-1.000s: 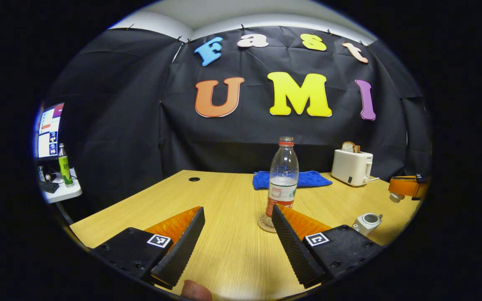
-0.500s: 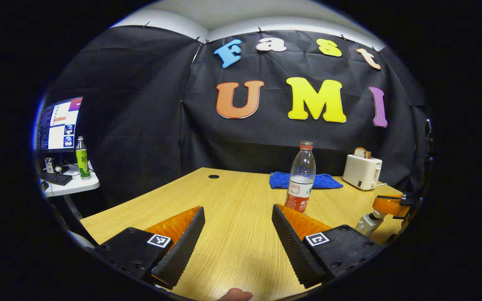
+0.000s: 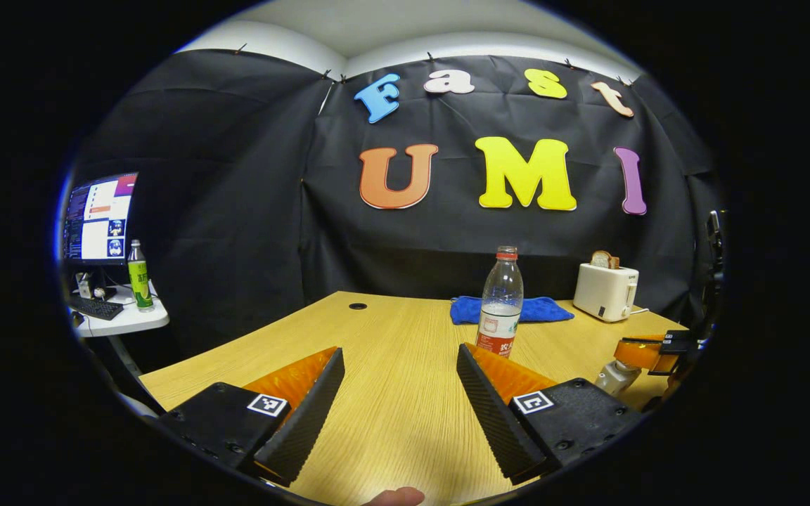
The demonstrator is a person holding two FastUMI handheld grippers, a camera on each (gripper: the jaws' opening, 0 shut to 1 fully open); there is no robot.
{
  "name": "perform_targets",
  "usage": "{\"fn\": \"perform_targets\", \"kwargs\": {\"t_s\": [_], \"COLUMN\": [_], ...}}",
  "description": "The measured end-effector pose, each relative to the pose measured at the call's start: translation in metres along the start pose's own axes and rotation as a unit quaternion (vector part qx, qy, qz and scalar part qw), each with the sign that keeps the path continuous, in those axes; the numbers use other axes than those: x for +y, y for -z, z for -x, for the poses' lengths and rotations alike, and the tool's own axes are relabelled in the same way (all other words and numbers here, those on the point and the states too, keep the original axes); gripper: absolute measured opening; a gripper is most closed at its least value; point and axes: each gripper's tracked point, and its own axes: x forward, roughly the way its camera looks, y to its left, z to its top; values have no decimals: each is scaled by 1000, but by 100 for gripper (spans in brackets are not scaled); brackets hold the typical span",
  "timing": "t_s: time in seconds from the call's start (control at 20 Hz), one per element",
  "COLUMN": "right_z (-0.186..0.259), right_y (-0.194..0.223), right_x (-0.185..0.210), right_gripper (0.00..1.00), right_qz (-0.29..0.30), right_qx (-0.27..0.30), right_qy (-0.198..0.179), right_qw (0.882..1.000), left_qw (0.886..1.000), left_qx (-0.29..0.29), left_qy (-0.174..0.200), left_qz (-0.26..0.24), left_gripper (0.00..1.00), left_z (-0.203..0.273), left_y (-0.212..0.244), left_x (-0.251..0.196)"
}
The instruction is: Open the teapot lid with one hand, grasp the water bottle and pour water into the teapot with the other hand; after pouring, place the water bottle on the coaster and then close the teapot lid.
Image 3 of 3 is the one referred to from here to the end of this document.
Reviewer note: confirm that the white toaster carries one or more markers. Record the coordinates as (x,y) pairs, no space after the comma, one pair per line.
(605,292)

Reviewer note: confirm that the black backdrop cloth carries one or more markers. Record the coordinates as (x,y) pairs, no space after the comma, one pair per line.
(236,211)

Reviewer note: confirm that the blue towel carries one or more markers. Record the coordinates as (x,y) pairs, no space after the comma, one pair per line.
(545,309)

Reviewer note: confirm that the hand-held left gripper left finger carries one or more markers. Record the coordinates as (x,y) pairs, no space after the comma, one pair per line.
(310,414)

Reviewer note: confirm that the white porcelain teacup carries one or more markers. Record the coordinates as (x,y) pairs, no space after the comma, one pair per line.
(612,379)

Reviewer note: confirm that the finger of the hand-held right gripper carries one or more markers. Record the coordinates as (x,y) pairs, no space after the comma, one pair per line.
(640,353)

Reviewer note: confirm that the black keyboard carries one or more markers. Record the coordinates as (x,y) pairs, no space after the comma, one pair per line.
(95,308)

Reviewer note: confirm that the computer monitor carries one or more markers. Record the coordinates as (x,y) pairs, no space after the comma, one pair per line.
(99,218)

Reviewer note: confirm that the white side table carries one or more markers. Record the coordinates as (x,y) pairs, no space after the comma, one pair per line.
(138,322)

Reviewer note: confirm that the green drink bottle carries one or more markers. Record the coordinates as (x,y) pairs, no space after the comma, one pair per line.
(140,281)

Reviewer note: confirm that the bread slice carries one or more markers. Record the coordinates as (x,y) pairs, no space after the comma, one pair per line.
(605,260)

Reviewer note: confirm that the clear plastic water bottle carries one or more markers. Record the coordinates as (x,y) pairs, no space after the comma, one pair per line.
(502,302)

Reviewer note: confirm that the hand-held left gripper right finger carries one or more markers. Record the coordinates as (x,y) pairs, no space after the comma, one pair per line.
(489,422)

